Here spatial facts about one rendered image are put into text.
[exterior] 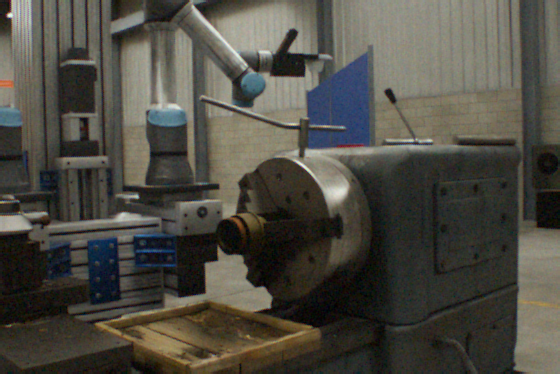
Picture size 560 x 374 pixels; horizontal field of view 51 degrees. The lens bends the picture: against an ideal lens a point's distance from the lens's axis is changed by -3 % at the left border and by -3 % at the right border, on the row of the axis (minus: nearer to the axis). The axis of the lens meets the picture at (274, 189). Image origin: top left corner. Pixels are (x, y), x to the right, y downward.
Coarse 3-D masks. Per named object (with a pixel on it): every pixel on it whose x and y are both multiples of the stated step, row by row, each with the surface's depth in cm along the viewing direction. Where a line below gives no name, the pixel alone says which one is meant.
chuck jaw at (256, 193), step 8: (256, 168) 137; (248, 176) 133; (256, 176) 134; (240, 184) 135; (248, 184) 133; (256, 184) 133; (264, 184) 134; (248, 192) 130; (256, 192) 131; (264, 192) 133; (240, 200) 132; (248, 200) 130; (256, 200) 130; (264, 200) 131; (272, 200) 133; (240, 208) 129; (248, 208) 127; (256, 208) 129; (264, 208) 130; (272, 208) 131; (280, 208) 133; (264, 216) 131; (272, 216) 133
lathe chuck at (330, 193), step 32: (288, 160) 129; (320, 160) 131; (288, 192) 129; (320, 192) 122; (352, 192) 127; (352, 224) 124; (288, 256) 130; (320, 256) 123; (352, 256) 126; (288, 288) 131; (320, 288) 126
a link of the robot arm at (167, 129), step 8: (152, 112) 179; (160, 112) 178; (168, 112) 178; (176, 112) 179; (184, 112) 181; (152, 120) 178; (160, 120) 177; (168, 120) 177; (176, 120) 178; (184, 120) 181; (152, 128) 179; (160, 128) 177; (168, 128) 177; (176, 128) 178; (184, 128) 181; (152, 136) 179; (160, 136) 177; (168, 136) 177; (176, 136) 178; (184, 136) 181; (152, 144) 179; (160, 144) 178; (168, 144) 177; (176, 144) 178; (184, 144) 181
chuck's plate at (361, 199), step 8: (328, 160) 133; (336, 160) 134; (344, 168) 132; (344, 176) 129; (352, 176) 130; (352, 184) 128; (360, 192) 128; (360, 200) 127; (360, 208) 127; (368, 208) 128; (360, 216) 126; (368, 216) 128; (368, 224) 128; (368, 232) 128; (368, 240) 128; (360, 248) 127; (368, 248) 129; (360, 256) 128; (360, 264) 129; (352, 272) 129; (336, 288) 134
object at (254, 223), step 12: (240, 216) 123; (252, 216) 124; (228, 228) 126; (240, 228) 120; (252, 228) 121; (228, 240) 126; (240, 240) 120; (252, 240) 121; (264, 240) 123; (228, 252) 122; (240, 252) 122; (252, 252) 124
